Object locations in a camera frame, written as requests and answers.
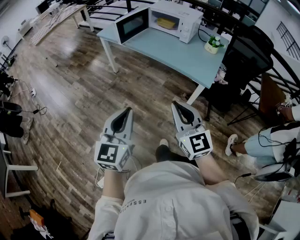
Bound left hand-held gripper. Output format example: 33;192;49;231
94;107;135;173

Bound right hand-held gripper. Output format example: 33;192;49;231
171;100;213;161

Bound orange box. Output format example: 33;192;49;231
29;209;45;225

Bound person's left forearm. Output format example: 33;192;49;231
102;168;127;200

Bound black office chair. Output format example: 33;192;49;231
206;25;275;125

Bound white frame stool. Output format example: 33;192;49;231
0;140;38;198

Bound wooden table white legs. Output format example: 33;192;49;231
30;4;95;46

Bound light blue table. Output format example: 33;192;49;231
97;22;230;106

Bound small potted plant white pot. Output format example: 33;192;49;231
204;35;226;55

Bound black floor fan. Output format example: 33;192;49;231
0;101;23;116

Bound person's right forearm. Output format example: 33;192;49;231
194;152;230;186

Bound white standing fan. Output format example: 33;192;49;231
0;35;17;68

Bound brown wooden desk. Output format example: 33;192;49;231
259;73;293;122

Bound black bag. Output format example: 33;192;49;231
11;199;74;240

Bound yellow plate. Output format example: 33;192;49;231
156;17;177;30

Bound black floor cable with adapter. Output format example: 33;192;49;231
14;79;48;116

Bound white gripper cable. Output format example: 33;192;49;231
95;166;105;188

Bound white microwave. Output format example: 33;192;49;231
114;1;204;45

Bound pale plush bag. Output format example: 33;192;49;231
214;66;229;85

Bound person's white shirt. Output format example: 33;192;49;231
88;160;260;240

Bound black cable with plug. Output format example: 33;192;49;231
234;172;256;185

